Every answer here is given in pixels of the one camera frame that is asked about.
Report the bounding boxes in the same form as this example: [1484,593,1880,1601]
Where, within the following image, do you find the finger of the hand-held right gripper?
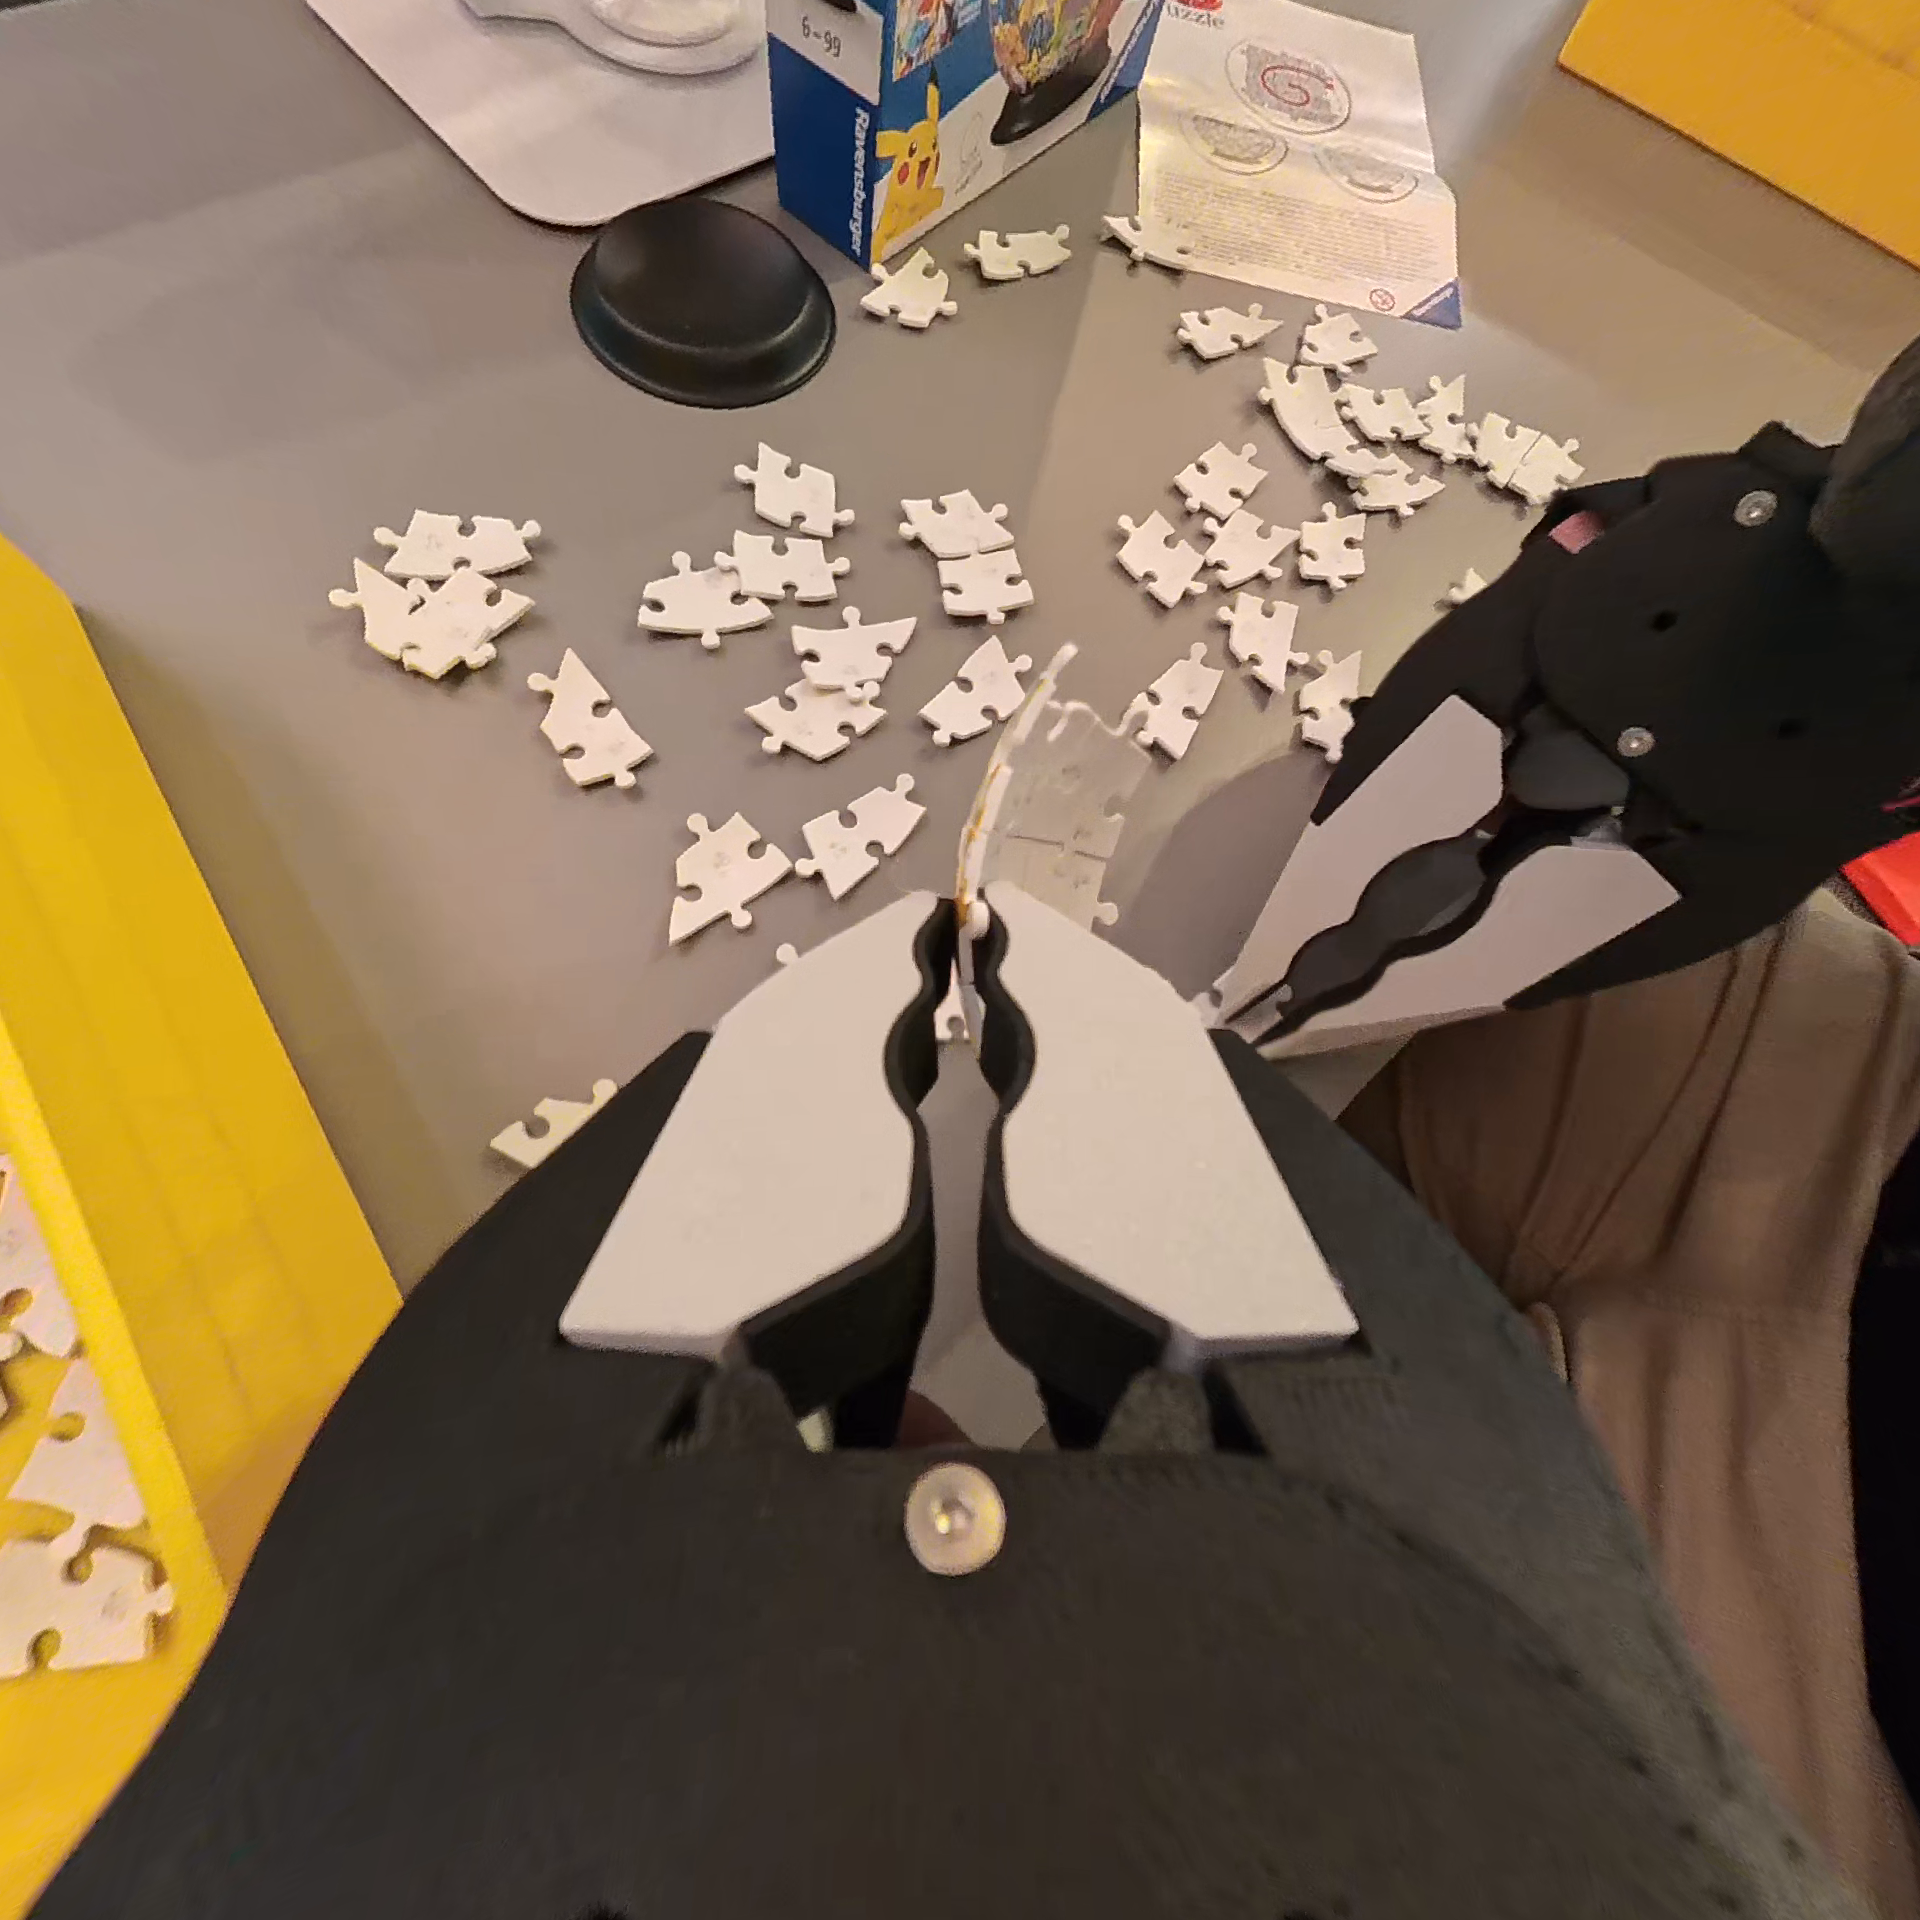
[1217,694,1509,1025]
[1248,843,1685,1057]

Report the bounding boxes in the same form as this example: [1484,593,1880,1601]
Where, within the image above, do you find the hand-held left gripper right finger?
[976,884,1361,1450]

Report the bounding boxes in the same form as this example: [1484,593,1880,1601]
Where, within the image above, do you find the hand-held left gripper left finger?
[561,897,953,1450]

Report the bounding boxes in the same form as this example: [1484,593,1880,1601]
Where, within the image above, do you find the joined puzzle ball section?
[950,644,1161,1051]

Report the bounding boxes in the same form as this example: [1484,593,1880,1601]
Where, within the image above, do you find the small joined puzzle strip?
[1257,356,1404,483]

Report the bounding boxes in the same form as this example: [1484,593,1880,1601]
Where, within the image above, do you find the person's right forearm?
[1808,337,1920,602]

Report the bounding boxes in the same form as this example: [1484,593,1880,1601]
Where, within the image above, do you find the heap of white puzzle pieces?
[0,1155,177,1683]

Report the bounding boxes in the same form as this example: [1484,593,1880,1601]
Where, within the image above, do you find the black puzzle ball stand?
[570,198,837,409]

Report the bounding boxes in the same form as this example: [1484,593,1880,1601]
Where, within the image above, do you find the blue puzzle box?
[768,0,1161,273]

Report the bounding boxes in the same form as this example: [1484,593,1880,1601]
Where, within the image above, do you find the person's tan trousers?
[1334,884,1920,1907]

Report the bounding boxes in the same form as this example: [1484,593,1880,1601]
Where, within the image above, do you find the orange fabric item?
[1837,847,1920,951]

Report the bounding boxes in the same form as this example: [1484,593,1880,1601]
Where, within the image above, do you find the yellow plastic bin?
[1556,0,1920,274]
[0,532,405,1920]

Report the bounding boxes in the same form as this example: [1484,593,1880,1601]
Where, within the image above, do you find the printed instruction sheet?
[1132,17,1465,326]

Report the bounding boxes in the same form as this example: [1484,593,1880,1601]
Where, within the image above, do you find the white desk stand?
[306,0,778,231]

